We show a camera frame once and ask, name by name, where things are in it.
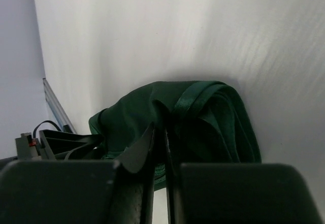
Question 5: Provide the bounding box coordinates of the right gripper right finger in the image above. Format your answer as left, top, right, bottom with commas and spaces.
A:
165, 131, 322, 223

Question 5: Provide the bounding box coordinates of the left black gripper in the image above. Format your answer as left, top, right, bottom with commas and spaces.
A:
1, 130, 104, 167

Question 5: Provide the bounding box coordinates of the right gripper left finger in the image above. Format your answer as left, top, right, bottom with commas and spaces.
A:
1, 124, 155, 223

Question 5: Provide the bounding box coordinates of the dark green cloth napkin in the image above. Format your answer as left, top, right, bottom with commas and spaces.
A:
88, 80, 262, 191

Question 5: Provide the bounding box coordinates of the left aluminium corner post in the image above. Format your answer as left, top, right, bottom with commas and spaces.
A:
43, 78, 77, 134

